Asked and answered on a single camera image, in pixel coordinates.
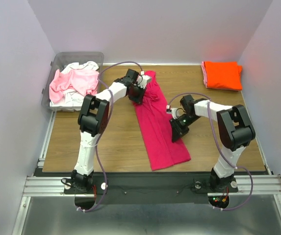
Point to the magenta t shirt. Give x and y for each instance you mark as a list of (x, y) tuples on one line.
[(156, 129)]

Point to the clear plastic bin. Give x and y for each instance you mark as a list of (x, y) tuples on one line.
[(60, 61)]

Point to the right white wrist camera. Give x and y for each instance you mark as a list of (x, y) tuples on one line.
[(171, 111)]

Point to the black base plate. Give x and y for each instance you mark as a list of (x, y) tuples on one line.
[(106, 193)]

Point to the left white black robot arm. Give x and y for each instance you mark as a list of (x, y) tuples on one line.
[(94, 117)]

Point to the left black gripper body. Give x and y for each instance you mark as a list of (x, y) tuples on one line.
[(137, 94)]

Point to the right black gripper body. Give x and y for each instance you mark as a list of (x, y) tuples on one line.
[(197, 117)]

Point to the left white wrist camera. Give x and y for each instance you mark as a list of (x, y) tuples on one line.
[(143, 80)]

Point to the white t shirt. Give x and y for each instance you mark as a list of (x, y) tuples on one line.
[(71, 97)]

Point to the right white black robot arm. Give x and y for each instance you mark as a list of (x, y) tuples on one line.
[(231, 128)]

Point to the folded orange t shirt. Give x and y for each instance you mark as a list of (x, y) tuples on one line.
[(224, 75)]

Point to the folded pink t shirt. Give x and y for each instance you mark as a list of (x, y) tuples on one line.
[(205, 77)]

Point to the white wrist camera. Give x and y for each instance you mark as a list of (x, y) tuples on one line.
[(171, 111), (143, 80)]

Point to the small circuit board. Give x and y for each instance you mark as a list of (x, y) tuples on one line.
[(220, 201)]

